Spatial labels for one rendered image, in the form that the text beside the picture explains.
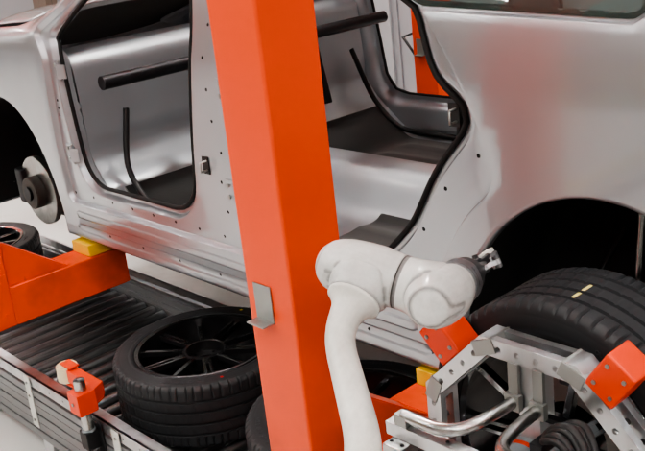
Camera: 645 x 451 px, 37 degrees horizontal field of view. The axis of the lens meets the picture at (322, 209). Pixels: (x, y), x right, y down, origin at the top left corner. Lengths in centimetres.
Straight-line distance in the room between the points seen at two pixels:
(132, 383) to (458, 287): 186
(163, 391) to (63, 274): 92
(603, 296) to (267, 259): 71
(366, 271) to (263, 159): 41
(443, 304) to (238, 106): 66
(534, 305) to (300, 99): 64
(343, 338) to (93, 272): 249
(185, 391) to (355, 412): 169
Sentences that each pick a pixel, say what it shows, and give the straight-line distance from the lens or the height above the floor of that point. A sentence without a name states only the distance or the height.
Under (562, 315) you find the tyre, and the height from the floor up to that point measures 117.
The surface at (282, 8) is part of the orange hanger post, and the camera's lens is 196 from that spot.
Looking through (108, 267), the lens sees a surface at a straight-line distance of 410.
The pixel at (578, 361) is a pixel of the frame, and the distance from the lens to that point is 187.
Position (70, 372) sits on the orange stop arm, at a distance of 353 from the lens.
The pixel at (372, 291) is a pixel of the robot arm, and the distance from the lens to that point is 171.
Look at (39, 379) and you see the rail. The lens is 378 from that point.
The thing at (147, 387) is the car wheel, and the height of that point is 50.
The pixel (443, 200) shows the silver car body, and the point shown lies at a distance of 242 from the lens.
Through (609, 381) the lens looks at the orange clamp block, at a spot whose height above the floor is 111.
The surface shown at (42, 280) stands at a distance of 396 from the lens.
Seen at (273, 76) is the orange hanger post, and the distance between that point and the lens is 195.
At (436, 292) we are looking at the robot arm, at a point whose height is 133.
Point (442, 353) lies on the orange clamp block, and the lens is 206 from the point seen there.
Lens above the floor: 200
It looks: 18 degrees down
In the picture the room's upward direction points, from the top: 6 degrees counter-clockwise
